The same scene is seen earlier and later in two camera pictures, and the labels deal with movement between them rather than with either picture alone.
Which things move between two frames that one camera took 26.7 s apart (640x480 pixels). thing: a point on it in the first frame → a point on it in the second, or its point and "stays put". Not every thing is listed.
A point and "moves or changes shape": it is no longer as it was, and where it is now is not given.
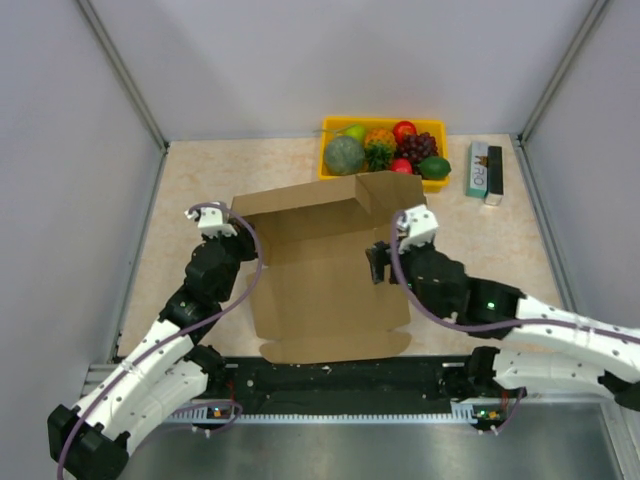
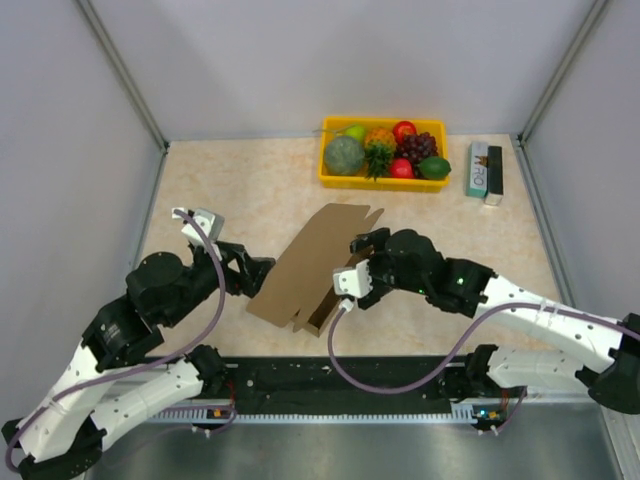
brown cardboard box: (314, 300) moves or changes shape
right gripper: (380, 255) → (378, 290)
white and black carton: (485, 173) stays put
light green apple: (355, 130) stays put
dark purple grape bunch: (416, 147) stays put
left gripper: (244, 239) → (254, 272)
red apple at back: (402, 128) stays put
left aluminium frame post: (126, 75) stays put
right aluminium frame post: (594, 16) stays put
